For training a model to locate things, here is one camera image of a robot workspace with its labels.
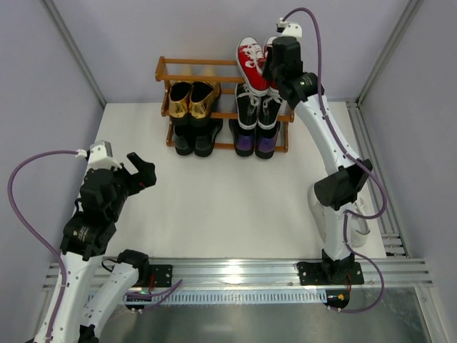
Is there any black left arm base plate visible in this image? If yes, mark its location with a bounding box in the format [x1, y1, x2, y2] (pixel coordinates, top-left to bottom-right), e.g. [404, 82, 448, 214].
[134, 264, 174, 288]

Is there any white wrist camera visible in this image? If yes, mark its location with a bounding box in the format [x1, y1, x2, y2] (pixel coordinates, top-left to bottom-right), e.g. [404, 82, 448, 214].
[88, 140, 119, 169]
[276, 18, 303, 39]

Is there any gold loafer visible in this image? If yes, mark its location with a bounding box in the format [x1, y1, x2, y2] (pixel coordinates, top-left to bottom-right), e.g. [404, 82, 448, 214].
[169, 81, 193, 126]
[189, 81, 221, 127]

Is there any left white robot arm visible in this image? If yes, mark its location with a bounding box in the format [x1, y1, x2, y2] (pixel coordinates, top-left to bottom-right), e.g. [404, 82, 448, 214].
[32, 152, 156, 342]

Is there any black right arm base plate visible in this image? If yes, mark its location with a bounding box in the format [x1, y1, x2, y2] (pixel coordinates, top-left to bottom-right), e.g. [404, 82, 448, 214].
[296, 261, 365, 286]

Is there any white slotted cable duct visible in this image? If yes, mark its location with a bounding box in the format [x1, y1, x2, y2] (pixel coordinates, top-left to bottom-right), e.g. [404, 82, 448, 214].
[162, 288, 327, 306]

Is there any right black controller box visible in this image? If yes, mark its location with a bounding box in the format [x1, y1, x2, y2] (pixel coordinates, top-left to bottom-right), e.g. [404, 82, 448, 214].
[324, 289, 351, 309]

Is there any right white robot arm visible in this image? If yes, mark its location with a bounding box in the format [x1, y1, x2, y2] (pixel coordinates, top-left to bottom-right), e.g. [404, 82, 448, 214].
[263, 36, 373, 285]

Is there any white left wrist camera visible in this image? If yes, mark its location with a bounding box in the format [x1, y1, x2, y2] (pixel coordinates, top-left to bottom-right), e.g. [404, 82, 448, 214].
[88, 140, 119, 169]

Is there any left black controller box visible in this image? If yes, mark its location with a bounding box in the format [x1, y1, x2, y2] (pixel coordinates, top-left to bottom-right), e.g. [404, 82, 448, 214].
[123, 292, 153, 311]

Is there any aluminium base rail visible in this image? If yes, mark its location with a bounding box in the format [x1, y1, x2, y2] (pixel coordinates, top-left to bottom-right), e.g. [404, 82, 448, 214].
[41, 259, 435, 292]

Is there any black controller box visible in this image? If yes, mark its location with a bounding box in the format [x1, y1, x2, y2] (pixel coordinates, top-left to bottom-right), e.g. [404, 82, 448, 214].
[324, 289, 351, 309]
[123, 292, 153, 311]

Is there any right aluminium corner post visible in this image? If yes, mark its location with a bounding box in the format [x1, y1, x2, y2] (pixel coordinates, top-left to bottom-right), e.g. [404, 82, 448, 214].
[356, 0, 423, 107]

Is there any orange wooden shoe shelf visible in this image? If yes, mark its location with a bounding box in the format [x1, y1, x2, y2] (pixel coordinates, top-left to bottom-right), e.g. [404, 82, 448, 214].
[155, 56, 295, 153]

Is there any black patent loafer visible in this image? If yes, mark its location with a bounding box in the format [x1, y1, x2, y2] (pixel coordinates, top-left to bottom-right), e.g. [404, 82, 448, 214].
[173, 125, 196, 156]
[194, 119, 224, 157]

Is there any aluminium corner post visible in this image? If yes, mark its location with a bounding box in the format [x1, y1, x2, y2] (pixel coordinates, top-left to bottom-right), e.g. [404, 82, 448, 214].
[39, 0, 107, 108]
[356, 0, 423, 107]

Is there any red canvas sneaker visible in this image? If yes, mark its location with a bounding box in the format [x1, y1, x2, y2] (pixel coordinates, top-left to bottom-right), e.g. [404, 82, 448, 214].
[263, 36, 279, 95]
[236, 36, 269, 96]

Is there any right side aluminium rail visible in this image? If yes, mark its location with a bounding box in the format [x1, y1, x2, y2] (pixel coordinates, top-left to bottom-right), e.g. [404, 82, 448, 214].
[344, 100, 410, 258]

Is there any left aluminium corner post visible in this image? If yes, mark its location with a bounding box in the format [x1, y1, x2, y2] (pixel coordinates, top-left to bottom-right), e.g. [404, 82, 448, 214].
[39, 0, 107, 108]

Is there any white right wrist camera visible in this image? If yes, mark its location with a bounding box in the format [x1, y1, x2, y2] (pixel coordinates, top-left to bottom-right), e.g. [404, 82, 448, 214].
[276, 18, 303, 39]

